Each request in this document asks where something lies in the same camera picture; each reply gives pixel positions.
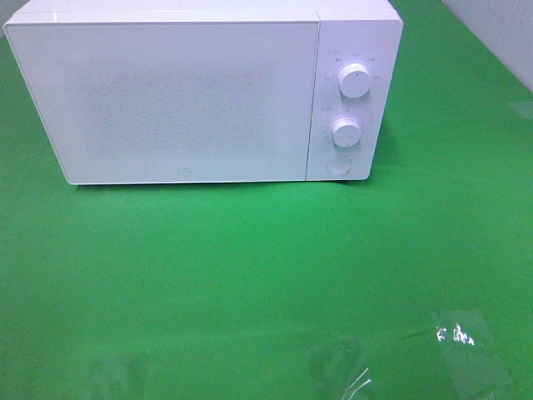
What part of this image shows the round white door-release button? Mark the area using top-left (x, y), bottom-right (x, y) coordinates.
top-left (326, 155), bottom-right (352, 176)

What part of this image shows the white timer knob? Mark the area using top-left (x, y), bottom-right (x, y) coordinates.
top-left (331, 117), bottom-right (362, 148)

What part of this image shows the white microwave door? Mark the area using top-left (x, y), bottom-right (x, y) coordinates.
top-left (6, 22), bottom-right (319, 185)

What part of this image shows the upper white power knob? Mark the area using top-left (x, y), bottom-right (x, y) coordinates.
top-left (338, 62), bottom-right (371, 98)

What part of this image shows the white microwave oven body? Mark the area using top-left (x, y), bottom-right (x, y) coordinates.
top-left (4, 1), bottom-right (404, 181)

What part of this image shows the clear tape patch centre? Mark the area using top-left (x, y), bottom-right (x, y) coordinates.
top-left (308, 337), bottom-right (372, 399)

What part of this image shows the clear tape patch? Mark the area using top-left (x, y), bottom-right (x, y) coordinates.
top-left (308, 337), bottom-right (372, 399)
top-left (431, 309), bottom-right (513, 399)

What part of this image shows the clear tape patch right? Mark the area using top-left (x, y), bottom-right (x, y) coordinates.
top-left (431, 309), bottom-right (513, 399)

